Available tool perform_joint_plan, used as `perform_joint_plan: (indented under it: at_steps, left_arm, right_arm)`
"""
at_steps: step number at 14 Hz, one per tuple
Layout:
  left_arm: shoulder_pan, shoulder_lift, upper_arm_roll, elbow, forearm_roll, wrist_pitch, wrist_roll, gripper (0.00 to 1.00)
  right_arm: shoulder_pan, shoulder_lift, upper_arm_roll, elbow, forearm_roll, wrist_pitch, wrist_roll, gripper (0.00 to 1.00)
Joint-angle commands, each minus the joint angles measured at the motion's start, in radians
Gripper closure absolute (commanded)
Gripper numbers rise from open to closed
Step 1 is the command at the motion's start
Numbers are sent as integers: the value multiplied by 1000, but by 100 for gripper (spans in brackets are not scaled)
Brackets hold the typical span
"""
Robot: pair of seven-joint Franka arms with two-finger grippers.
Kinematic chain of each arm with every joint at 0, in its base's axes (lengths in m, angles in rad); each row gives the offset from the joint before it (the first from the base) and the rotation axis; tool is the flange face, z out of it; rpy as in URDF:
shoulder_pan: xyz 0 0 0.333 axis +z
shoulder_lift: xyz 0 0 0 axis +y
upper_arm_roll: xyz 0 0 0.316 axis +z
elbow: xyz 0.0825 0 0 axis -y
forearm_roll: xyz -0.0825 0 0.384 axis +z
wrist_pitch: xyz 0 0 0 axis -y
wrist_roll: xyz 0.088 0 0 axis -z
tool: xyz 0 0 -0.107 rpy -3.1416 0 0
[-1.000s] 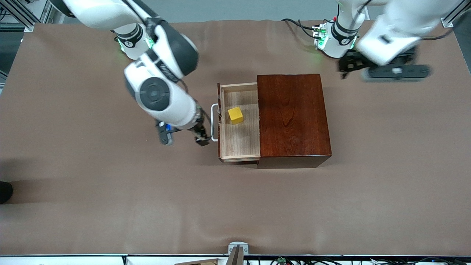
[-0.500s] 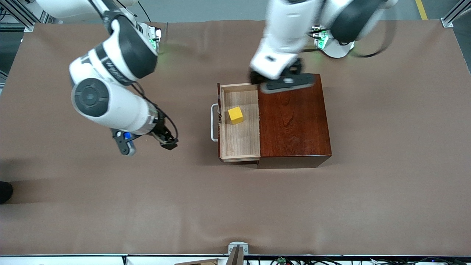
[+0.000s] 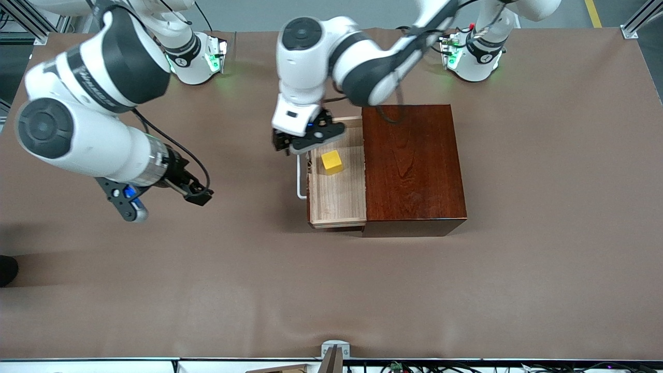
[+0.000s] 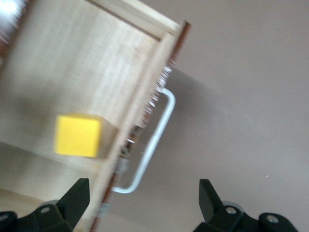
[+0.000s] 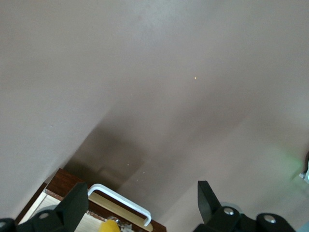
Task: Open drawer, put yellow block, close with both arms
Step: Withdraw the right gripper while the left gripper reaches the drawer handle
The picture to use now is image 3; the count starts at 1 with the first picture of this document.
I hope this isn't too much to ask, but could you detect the tan wooden board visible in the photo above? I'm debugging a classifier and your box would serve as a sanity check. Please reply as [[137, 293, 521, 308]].
[[244, 364, 312, 373]]

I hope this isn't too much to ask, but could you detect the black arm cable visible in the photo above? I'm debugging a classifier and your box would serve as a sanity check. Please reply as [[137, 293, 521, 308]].
[[129, 106, 212, 192], [322, 23, 415, 125]]

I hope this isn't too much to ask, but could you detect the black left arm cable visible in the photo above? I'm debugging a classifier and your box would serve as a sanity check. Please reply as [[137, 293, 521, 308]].
[[322, 23, 415, 125]]

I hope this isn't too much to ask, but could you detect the white metal drawer handle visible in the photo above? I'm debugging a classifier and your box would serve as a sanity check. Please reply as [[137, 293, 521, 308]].
[[296, 154, 310, 200]]

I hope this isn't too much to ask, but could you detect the yellow cube block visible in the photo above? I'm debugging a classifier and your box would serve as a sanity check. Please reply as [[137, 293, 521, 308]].
[[321, 150, 344, 176]]

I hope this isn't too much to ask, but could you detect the black cable bundle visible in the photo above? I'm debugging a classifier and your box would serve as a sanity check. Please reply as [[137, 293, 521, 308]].
[[381, 361, 663, 373]]

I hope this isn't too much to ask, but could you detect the grey camera mount pole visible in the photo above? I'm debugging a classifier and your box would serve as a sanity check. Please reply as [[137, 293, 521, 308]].
[[317, 346, 344, 373]]

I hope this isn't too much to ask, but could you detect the grey metal bracket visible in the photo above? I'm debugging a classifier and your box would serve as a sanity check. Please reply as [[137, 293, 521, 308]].
[[321, 340, 351, 359]]

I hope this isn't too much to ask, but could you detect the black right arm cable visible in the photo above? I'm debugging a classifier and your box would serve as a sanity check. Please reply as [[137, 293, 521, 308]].
[[129, 106, 212, 192]]

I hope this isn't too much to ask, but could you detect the aluminium frame profile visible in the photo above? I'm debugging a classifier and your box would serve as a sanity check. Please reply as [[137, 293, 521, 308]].
[[621, 0, 663, 40], [0, 0, 70, 45]]

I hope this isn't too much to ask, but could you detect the brown table cloth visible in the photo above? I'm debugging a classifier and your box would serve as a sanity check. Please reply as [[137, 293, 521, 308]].
[[0, 28, 663, 361]]

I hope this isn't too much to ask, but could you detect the black round object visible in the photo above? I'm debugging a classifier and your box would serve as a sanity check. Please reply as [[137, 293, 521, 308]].
[[0, 255, 19, 288]]

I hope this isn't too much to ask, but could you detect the dark red wooden cabinet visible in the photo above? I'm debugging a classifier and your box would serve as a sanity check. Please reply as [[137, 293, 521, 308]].
[[361, 104, 468, 238]]

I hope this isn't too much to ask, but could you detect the white table edge rail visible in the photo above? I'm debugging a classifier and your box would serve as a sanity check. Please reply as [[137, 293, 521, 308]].
[[0, 357, 663, 373]]

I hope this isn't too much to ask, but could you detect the thin black base cable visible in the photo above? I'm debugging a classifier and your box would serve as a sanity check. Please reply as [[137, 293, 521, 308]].
[[396, 25, 456, 55], [194, 0, 218, 33]]

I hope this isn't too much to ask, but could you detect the light wooden drawer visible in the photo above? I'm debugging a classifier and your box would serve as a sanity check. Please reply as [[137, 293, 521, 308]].
[[306, 116, 368, 229]]

